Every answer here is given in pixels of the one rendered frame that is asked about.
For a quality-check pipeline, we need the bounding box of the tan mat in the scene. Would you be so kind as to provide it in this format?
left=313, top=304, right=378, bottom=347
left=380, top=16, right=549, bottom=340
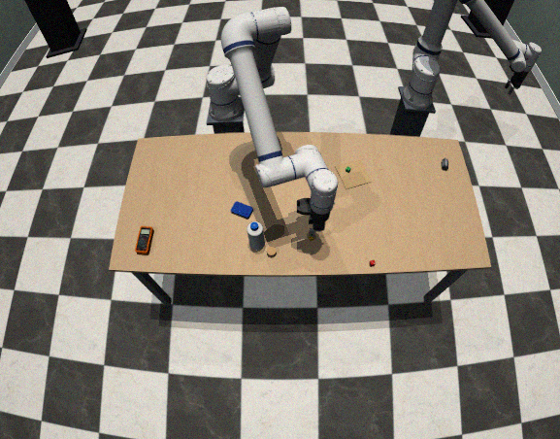
left=335, top=159, right=372, bottom=189

